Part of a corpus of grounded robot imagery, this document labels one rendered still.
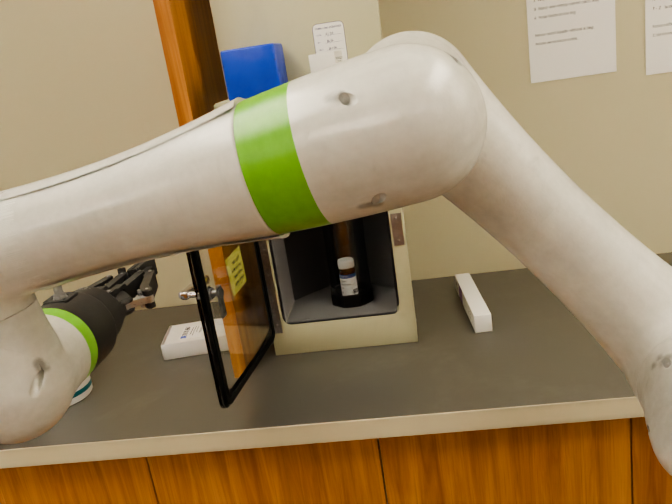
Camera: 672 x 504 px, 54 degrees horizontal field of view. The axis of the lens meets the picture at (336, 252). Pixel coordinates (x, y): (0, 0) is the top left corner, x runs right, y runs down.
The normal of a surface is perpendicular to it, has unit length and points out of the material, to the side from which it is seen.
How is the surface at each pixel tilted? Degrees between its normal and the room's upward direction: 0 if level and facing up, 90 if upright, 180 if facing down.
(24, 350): 78
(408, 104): 69
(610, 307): 99
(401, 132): 87
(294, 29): 90
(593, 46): 90
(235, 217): 117
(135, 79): 90
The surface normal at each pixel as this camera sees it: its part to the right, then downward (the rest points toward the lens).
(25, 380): 0.61, -0.10
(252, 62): -0.08, 0.30
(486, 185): -0.15, 0.51
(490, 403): -0.15, -0.95
